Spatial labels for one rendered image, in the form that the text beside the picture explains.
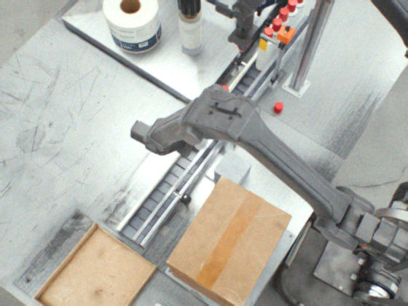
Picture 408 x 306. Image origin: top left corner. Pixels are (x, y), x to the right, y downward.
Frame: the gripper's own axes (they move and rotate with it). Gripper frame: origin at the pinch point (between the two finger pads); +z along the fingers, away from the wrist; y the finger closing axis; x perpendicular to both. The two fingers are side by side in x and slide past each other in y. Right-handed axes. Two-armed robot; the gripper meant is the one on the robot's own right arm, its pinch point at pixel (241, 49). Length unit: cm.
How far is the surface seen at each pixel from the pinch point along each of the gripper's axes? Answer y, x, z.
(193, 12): 3.2, -18.5, -9.2
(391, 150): -60, 76, 101
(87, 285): 95, 3, 19
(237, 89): 6.5, 4.0, 13.9
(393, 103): -90, 62, 101
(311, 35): -9.7, 20.3, -12.6
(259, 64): -5.1, 6.0, 9.8
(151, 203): 62, 5, 14
